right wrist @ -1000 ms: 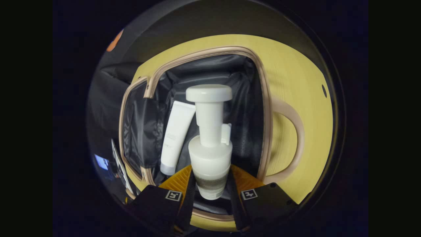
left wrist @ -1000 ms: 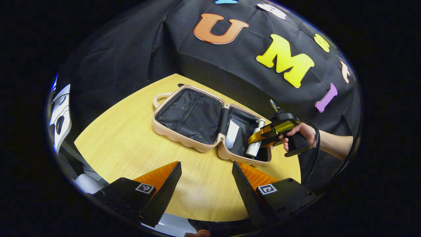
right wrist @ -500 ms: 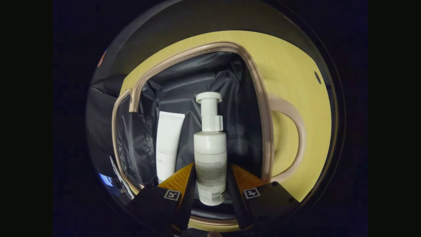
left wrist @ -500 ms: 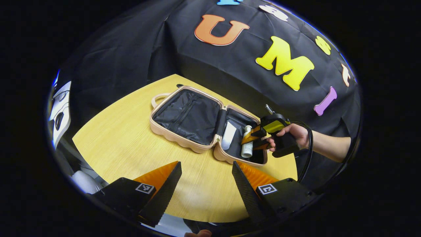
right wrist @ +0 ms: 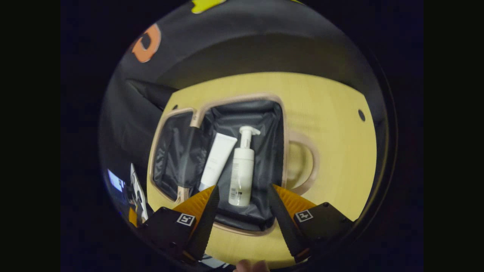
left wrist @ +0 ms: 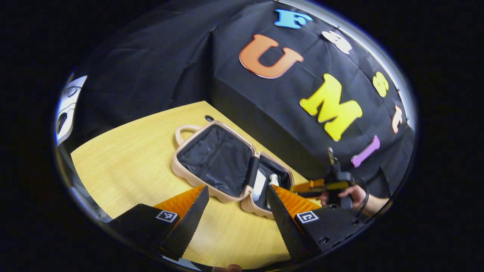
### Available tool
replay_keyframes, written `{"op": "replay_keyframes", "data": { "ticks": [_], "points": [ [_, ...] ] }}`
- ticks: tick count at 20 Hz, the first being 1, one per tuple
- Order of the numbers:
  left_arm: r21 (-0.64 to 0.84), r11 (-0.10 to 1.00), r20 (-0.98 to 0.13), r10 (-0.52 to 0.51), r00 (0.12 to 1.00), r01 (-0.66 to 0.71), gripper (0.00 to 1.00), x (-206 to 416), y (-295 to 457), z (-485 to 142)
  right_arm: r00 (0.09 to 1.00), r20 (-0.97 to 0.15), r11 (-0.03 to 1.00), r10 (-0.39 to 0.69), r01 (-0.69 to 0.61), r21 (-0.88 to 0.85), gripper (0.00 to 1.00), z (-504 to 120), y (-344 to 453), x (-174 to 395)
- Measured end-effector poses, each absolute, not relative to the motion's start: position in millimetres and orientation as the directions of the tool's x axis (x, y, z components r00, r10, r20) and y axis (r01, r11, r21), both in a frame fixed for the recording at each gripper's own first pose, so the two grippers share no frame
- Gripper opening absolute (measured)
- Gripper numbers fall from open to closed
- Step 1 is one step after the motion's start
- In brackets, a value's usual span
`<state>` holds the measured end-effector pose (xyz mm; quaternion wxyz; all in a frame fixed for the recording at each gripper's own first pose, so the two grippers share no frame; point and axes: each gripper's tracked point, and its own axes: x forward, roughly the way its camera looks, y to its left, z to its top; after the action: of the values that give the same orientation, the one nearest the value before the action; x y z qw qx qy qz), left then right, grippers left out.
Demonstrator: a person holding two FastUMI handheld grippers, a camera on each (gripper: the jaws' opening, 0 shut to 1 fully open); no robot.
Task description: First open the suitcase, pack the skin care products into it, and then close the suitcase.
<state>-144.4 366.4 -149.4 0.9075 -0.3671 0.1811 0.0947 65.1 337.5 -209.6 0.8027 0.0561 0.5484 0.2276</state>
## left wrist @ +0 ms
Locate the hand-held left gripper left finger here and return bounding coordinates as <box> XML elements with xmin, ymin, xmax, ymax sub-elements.
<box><xmin>108</xmin><ymin>185</ymin><xmax>209</xmax><ymax>261</ymax></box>

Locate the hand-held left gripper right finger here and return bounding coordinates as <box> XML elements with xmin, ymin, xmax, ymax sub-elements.
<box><xmin>267</xmin><ymin>184</ymin><xmax>366</xmax><ymax>261</ymax></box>

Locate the white tube bottle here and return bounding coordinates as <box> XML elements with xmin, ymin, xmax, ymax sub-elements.
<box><xmin>253</xmin><ymin>170</ymin><xmax>267</xmax><ymax>201</ymax></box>

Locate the beige suitcase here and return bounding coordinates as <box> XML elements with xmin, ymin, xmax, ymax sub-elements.
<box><xmin>171</xmin><ymin>121</ymin><xmax>295</xmax><ymax>219</ymax></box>

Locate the white equipment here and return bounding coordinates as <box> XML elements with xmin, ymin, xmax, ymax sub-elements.
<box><xmin>56</xmin><ymin>76</ymin><xmax>88</xmax><ymax>146</ymax></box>

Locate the black cable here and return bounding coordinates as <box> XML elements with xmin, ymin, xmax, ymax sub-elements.
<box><xmin>352</xmin><ymin>177</ymin><xmax>370</xmax><ymax>219</ymax></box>

